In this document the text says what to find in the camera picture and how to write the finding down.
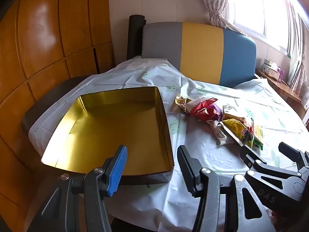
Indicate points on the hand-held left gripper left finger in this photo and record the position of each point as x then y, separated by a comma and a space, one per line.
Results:
118, 169

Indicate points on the red and white snack packet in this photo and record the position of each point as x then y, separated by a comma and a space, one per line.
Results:
201, 108

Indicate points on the gold wrapped snack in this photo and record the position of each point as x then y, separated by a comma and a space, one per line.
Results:
181, 100

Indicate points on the white tablecloth green cloud print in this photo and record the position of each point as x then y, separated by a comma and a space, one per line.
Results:
205, 159

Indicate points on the wooden side table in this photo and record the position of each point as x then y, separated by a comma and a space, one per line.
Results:
284, 88

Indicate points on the dark rolled mat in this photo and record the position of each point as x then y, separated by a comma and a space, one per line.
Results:
135, 38

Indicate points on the white tissue box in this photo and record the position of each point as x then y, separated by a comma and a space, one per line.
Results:
269, 65

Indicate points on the window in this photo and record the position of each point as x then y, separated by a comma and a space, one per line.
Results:
260, 9

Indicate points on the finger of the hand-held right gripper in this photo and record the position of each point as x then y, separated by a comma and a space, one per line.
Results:
251, 156
292, 152

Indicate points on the purple snack packet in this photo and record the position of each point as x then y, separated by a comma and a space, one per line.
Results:
216, 110

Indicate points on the yellow snack packet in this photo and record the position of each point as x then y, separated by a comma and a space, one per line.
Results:
237, 129

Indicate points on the patterned beige box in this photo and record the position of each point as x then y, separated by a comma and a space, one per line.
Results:
274, 74

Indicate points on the beige rice cake packet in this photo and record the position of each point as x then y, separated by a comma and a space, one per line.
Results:
233, 112

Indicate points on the wooden wardrobe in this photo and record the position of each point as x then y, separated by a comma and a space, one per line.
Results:
48, 29

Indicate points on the gold tin box maroon sides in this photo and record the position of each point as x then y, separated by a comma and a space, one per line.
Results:
108, 130

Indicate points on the grey yellow blue chair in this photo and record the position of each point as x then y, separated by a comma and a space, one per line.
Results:
200, 50

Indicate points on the pink container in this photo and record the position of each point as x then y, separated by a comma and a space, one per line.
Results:
280, 75

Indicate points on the patterned curtain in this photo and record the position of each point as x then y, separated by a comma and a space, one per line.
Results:
217, 9
300, 77

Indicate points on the green yellow cracker packet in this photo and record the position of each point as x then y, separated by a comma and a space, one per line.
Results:
258, 133

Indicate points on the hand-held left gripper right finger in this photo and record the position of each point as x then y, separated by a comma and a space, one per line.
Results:
187, 166

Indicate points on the white snack packet beige print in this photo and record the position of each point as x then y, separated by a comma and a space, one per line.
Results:
221, 134

